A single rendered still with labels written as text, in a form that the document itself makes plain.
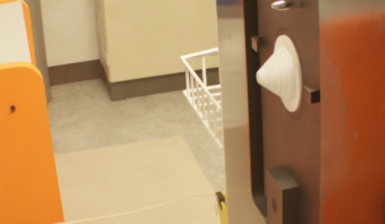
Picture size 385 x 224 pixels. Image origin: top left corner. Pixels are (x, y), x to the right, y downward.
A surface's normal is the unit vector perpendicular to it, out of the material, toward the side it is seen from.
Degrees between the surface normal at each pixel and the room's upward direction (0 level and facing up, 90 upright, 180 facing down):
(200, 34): 90
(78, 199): 0
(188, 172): 0
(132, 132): 0
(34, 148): 90
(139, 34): 90
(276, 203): 90
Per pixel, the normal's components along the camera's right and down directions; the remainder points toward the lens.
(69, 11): 0.24, 0.35
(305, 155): -0.97, 0.15
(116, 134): -0.06, -0.93
